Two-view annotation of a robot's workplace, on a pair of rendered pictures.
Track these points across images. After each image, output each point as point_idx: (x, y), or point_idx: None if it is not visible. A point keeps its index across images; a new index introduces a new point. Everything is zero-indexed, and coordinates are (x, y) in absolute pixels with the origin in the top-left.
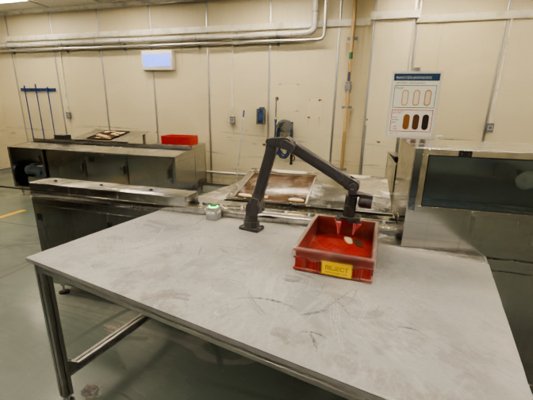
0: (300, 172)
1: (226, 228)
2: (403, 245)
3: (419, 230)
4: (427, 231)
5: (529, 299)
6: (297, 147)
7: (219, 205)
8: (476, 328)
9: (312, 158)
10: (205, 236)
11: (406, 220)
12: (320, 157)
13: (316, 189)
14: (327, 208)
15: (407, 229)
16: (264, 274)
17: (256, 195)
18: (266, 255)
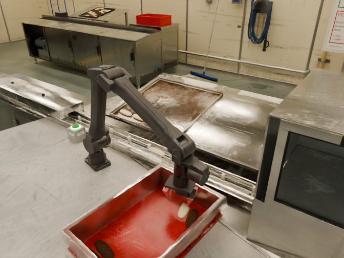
0: (209, 85)
1: (74, 157)
2: (249, 239)
3: (271, 230)
4: (281, 235)
5: None
6: (117, 85)
7: (82, 127)
8: None
9: (134, 103)
10: (41, 167)
11: (253, 211)
12: (144, 103)
13: (208, 114)
14: (198, 148)
15: (254, 223)
16: (31, 250)
17: (91, 132)
18: (66, 215)
